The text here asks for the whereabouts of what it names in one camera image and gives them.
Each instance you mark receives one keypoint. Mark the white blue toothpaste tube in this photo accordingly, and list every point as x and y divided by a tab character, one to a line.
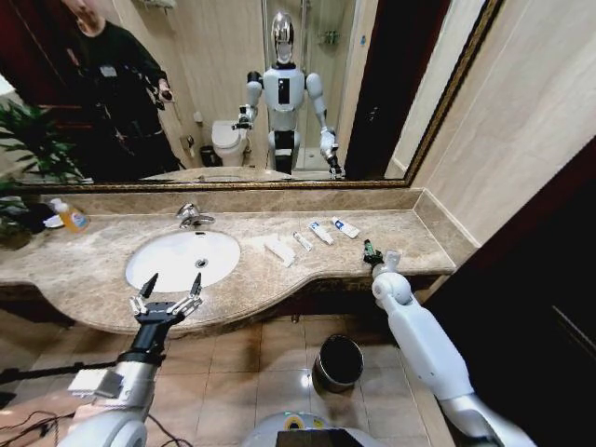
321	233

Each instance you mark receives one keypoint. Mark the gold framed wall mirror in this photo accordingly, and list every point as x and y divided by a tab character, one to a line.
233	93

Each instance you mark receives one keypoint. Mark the white oval sink basin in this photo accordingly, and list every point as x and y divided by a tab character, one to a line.
184	261

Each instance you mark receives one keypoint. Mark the orange soap bottle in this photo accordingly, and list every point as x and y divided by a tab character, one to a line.
72	218

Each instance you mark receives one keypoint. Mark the white blue boxed packet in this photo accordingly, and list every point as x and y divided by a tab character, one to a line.
345	226

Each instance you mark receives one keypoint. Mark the white robot front shell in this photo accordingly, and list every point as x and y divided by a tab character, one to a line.
302	430

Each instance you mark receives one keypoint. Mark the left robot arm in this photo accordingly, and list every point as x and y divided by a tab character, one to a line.
125	396

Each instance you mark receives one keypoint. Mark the small thin white tube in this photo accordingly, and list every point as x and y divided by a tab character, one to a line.
302	241

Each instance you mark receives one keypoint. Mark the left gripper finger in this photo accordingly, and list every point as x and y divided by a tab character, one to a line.
195	288
149	288

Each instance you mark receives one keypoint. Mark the dark wooden cabinet door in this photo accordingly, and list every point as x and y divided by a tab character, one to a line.
526	302

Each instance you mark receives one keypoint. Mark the white toilet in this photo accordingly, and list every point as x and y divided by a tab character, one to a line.
230	142

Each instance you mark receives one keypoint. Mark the chrome faucet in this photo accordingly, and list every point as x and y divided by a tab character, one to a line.
190	215

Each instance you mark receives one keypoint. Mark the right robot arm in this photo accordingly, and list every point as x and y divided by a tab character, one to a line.
428	344

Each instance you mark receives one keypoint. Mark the black round trash bin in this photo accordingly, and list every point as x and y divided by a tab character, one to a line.
338	365

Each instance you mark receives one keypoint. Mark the green potted plant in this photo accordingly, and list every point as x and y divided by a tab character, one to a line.
28	153

